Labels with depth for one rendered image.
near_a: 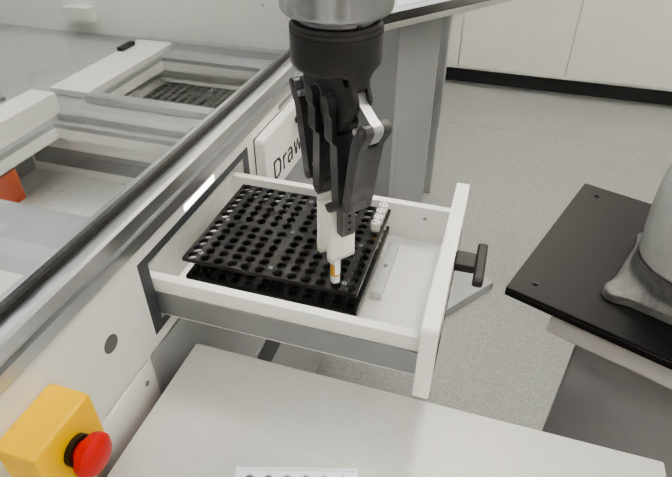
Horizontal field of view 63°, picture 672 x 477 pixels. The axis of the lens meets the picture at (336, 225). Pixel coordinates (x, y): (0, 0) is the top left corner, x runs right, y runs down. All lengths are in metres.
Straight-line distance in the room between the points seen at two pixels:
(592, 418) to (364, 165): 0.69
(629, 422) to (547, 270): 0.27
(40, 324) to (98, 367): 0.11
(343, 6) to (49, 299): 0.36
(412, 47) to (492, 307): 0.91
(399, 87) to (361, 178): 1.12
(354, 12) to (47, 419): 0.42
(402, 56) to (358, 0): 1.14
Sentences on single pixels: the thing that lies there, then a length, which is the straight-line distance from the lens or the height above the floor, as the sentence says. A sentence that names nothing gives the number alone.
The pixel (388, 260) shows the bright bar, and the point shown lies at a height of 0.85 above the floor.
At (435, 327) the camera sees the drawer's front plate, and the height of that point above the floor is 0.93.
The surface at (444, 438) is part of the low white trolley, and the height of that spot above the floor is 0.76.
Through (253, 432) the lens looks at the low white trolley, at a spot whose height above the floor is 0.76.
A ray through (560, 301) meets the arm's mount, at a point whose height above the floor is 0.78.
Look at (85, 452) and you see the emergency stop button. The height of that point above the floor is 0.89.
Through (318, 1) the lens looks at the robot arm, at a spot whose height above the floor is 1.23.
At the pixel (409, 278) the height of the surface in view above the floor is 0.84.
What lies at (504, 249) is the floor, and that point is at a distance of 2.21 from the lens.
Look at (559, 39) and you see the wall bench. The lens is 3.51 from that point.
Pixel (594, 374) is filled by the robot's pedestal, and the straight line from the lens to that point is 0.96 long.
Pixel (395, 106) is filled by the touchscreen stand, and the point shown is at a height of 0.68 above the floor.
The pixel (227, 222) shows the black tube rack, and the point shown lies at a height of 0.90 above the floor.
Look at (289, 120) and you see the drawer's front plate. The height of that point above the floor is 0.92.
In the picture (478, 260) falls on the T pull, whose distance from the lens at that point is 0.67.
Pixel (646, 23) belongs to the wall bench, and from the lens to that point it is 3.53.
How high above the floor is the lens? 1.33
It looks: 36 degrees down
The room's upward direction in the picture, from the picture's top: straight up
